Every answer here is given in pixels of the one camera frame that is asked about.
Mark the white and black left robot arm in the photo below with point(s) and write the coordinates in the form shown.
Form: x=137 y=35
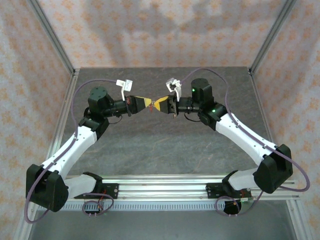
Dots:
x=72 y=147

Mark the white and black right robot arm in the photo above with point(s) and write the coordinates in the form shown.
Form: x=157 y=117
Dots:
x=242 y=135

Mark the red key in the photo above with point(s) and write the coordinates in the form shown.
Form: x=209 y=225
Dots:
x=151 y=108

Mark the aluminium frame post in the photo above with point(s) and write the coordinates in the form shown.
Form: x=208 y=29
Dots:
x=271 y=37
x=53 y=37

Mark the silver keyring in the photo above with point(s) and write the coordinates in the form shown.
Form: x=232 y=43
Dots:
x=153 y=103

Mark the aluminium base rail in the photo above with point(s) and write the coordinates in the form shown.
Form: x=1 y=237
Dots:
x=160 y=186

